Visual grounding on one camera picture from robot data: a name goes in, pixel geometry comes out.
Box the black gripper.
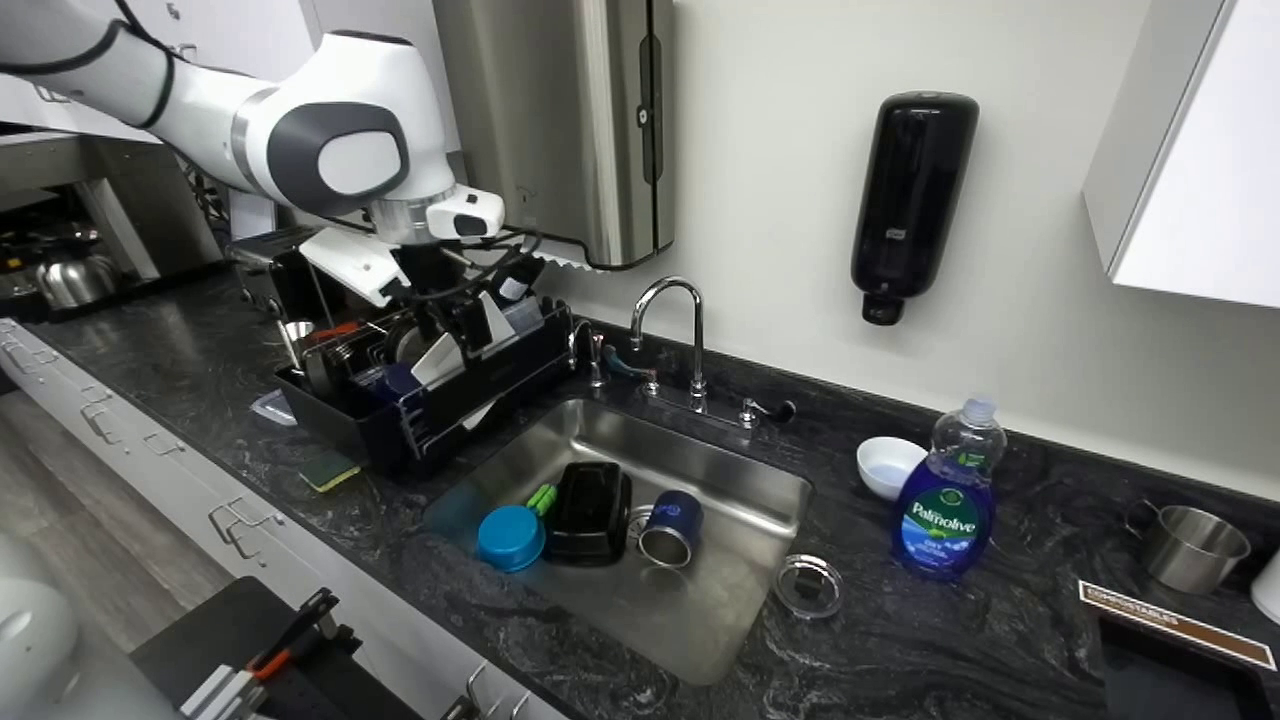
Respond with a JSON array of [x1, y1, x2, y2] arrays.
[[394, 236, 552, 326]]

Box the blue steel cup with logo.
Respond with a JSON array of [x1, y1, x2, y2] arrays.
[[637, 486, 706, 574]]

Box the black sink side sprayer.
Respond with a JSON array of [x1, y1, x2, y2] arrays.
[[568, 314, 611, 395]]

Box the dark blue plain cup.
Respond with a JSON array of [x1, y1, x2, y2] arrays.
[[363, 358, 430, 421]]

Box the stainless steel sink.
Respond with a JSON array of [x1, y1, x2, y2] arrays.
[[442, 395, 814, 691]]

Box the steel measuring cup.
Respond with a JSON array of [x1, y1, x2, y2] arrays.
[[1122, 496, 1256, 600]]

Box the steel paper towel dispenser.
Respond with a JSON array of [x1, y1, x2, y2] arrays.
[[430, 0, 679, 270]]

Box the chrome gooseneck faucet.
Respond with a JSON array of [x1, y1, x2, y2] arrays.
[[628, 270, 711, 415]]

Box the black utensil caddy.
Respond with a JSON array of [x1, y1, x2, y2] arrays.
[[271, 314, 412, 471]]

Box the black plastic container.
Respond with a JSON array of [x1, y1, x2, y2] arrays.
[[544, 454, 637, 569]]

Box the green yellow sponge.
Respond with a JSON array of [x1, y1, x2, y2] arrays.
[[293, 448, 368, 496]]

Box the black marker pen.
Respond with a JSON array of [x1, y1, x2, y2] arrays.
[[244, 584, 339, 674]]

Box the white base cabinet drawers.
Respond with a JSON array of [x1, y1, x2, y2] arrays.
[[0, 314, 536, 720]]

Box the white bowl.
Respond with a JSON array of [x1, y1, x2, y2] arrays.
[[853, 430, 932, 502]]

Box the steel kettle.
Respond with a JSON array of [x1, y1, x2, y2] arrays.
[[32, 253, 121, 314]]

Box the red marker pen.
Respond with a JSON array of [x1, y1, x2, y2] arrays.
[[210, 625, 363, 711]]

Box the black pen tray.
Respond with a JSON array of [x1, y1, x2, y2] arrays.
[[128, 570, 417, 720]]

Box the blue dish soap bottle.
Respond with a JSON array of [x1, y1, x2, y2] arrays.
[[893, 392, 1010, 584]]

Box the white marker pen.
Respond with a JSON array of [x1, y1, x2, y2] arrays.
[[176, 658, 244, 720]]

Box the brown label sign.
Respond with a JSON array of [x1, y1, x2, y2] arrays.
[[1076, 574, 1280, 674]]

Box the white rounded object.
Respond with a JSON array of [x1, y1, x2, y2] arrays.
[[1248, 549, 1280, 626]]

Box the black wire dish rack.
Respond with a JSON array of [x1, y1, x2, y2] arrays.
[[265, 245, 579, 485]]

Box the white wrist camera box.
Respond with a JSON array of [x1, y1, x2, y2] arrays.
[[294, 219, 417, 311]]

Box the chrome faucet lever handle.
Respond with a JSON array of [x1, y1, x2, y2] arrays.
[[737, 392, 799, 437]]

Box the clear glass ring lid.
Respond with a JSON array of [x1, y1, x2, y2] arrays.
[[772, 549, 849, 625]]

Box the black wall soap dispenser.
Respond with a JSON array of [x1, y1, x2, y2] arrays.
[[849, 87, 983, 326]]

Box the white wall cabinet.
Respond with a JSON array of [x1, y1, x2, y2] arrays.
[[1076, 0, 1280, 311]]

